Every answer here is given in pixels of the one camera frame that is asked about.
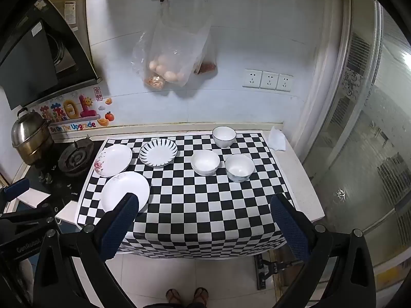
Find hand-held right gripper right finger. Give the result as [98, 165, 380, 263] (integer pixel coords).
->
[270, 194, 377, 308]

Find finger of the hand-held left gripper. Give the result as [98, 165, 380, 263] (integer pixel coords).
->
[0, 203, 57, 232]
[0, 178, 30, 205]

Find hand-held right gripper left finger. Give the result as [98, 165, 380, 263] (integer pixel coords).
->
[32, 192, 140, 308]

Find white bowl with black rim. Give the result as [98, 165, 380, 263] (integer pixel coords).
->
[212, 126, 237, 148]

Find plain white plate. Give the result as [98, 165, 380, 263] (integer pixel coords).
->
[100, 171, 151, 214]

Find steel steamer pot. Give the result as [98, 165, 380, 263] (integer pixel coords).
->
[11, 107, 53, 166]

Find black gas stove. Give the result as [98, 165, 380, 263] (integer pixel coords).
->
[24, 137, 105, 219]

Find white plate with floral print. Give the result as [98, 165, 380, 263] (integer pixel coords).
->
[94, 144, 133, 178]

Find white bowl with blue pattern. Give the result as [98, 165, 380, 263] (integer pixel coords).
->
[224, 154, 255, 183]

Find white plate with black stripes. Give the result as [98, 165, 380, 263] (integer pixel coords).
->
[139, 138, 178, 168]

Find black and white checkered mat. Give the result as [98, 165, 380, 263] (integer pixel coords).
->
[75, 130, 294, 260]

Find person's left foot in sandal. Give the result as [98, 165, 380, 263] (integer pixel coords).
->
[166, 289, 181, 306]

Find person's foot in sandal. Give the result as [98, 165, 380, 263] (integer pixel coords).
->
[166, 289, 181, 306]
[192, 287, 209, 306]

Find crumpled white tissue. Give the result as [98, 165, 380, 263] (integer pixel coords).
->
[268, 126, 286, 151]

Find person's right foot in sandal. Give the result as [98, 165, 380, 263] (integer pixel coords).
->
[192, 287, 209, 306]

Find plain white bowl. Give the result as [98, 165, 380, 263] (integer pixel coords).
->
[191, 150, 221, 176]

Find frosted glass sliding door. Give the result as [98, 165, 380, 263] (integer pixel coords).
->
[305, 0, 411, 283]

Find black range hood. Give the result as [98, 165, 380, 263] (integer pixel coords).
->
[0, 0, 101, 111]

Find clear bag with orange food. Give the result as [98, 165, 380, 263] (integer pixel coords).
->
[132, 32, 167, 89]

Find clear plastic bag of eggs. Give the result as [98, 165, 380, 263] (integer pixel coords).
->
[148, 0, 212, 87]

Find clear bag with red food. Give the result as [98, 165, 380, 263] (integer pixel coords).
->
[194, 35, 217, 75]

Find colourful wall stickers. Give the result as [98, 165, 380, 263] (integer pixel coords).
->
[39, 86, 114, 133]

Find white wall socket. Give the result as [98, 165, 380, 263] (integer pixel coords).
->
[260, 71, 279, 91]
[242, 69, 263, 89]
[276, 73, 294, 92]

